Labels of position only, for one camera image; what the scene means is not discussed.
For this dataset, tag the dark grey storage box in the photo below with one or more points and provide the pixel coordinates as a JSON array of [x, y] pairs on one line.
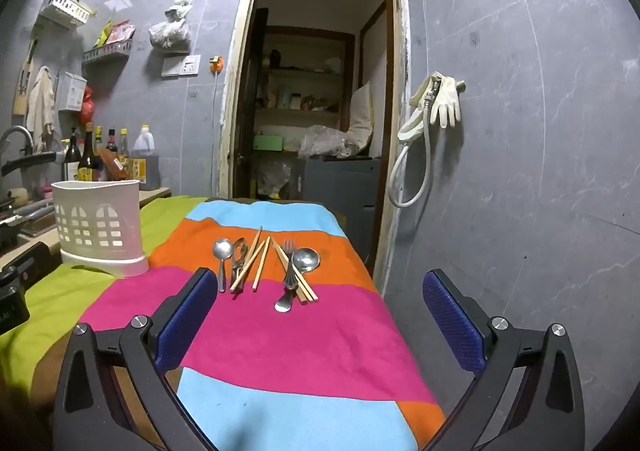
[[340, 186]]

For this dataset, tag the metal kitchen tool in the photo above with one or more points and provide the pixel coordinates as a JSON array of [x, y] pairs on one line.
[[239, 256]]

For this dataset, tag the hanging plastic bag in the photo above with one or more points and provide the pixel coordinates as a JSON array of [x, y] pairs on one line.
[[170, 31]]

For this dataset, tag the dark cap bottle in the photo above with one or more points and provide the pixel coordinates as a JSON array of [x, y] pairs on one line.
[[111, 141]]

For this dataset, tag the clear plastic bag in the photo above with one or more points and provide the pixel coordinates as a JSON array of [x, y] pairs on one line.
[[325, 141]]

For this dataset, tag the white wall basket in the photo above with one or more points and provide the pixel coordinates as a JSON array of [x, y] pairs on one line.
[[65, 6]]

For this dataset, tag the wall socket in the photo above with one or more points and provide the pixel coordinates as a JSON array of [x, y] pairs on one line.
[[181, 66]]

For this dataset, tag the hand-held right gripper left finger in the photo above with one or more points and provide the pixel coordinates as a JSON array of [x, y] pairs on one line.
[[187, 321]]

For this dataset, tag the brown wooden board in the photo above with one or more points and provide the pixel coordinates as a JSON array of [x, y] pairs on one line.
[[112, 166]]

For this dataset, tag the white wall box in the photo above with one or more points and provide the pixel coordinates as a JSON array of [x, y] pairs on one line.
[[72, 91]]

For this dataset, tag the metal fork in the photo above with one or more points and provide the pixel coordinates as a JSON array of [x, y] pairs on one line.
[[289, 247]]

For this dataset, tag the small yellow cap bottle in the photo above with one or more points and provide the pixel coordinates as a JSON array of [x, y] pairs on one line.
[[98, 136]]

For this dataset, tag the white plastic utensil holder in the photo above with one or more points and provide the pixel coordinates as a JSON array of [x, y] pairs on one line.
[[95, 226]]

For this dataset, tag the wooden shelf unit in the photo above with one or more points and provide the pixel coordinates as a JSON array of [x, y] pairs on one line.
[[300, 111]]

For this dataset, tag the cream rubber glove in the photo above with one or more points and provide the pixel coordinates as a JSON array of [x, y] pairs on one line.
[[447, 101]]

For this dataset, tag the clear glass bottle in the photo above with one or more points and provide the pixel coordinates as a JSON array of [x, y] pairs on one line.
[[124, 151]]

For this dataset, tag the white pillow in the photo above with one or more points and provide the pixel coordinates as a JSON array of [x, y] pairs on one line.
[[361, 116]]

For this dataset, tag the snack packets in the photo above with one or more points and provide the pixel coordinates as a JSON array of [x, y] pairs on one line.
[[117, 33]]

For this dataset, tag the red plastic bag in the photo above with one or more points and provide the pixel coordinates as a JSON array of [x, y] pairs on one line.
[[87, 103]]

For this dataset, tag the grey wall shelf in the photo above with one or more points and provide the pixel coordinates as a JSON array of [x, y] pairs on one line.
[[107, 53]]

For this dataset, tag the hanging wooden cutting board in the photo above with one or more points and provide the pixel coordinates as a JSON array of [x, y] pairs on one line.
[[22, 86]]

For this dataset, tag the dark bottle white label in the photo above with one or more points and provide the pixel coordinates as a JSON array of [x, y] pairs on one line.
[[72, 156]]

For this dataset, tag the hanging white towel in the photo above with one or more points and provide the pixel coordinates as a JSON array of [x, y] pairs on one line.
[[40, 101]]

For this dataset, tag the metal faucet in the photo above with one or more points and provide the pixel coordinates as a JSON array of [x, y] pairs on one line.
[[15, 133]]

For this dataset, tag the wooden door frame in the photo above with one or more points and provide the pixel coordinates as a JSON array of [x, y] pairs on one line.
[[235, 81]]

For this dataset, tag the large metal spoon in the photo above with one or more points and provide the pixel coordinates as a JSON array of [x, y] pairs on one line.
[[306, 260]]

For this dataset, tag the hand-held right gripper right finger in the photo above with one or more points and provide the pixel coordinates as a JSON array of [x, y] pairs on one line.
[[450, 321]]

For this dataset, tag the small metal spoon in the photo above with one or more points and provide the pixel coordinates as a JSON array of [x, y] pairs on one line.
[[222, 249]]

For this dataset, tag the wooden chopstick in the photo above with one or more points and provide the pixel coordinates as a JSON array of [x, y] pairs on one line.
[[262, 261], [280, 253], [255, 243], [250, 266], [302, 291]]

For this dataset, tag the soy sauce bottle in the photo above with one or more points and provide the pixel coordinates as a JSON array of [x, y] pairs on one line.
[[90, 156]]

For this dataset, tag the green box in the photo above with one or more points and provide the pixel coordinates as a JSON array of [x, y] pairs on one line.
[[267, 143]]

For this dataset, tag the colourful striped cloth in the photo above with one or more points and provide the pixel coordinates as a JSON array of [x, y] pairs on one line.
[[280, 346]]

